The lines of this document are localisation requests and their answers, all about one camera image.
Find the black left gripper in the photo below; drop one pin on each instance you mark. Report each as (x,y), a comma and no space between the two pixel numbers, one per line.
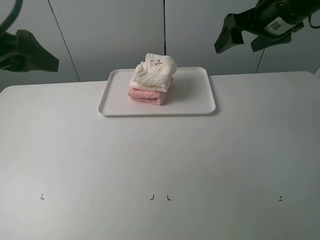
(21,52)

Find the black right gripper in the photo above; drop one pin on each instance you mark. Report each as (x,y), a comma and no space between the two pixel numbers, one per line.
(272,21)

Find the white towel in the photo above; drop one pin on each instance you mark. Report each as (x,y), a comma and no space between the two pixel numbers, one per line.
(154,74)

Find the pink towel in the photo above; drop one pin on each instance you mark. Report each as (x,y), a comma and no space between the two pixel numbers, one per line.
(147,97)

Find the white rectangular plastic tray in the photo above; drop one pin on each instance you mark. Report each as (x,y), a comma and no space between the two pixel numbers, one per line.
(190,95)

